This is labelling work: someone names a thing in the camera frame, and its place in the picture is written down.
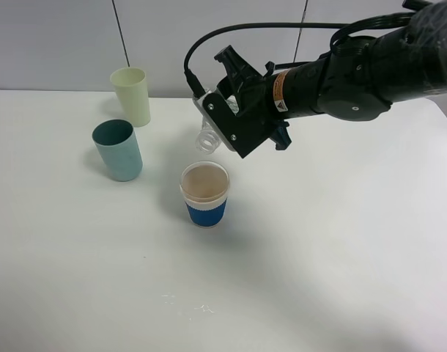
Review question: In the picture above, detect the black right camera cable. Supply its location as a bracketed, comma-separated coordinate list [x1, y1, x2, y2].
[183, 10, 415, 97]

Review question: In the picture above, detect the white cup with blue sleeve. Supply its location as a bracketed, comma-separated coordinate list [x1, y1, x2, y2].
[180, 161, 230, 228]

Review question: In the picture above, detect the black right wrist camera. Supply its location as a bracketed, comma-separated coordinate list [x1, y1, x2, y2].
[204, 93, 276, 158]

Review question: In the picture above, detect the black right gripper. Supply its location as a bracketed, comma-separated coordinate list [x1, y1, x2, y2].
[214, 45, 292, 151]

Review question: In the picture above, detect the clear green-label water bottle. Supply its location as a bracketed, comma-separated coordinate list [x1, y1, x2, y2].
[192, 88, 235, 155]

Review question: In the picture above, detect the pale yellow-green plastic cup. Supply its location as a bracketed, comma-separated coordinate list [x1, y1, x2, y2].
[110, 67, 151, 128]

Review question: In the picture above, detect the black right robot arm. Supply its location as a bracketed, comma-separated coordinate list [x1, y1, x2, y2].
[203, 1, 447, 156]

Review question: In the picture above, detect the teal blue plastic cup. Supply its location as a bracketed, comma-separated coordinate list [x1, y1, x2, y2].
[92, 119, 143, 182]

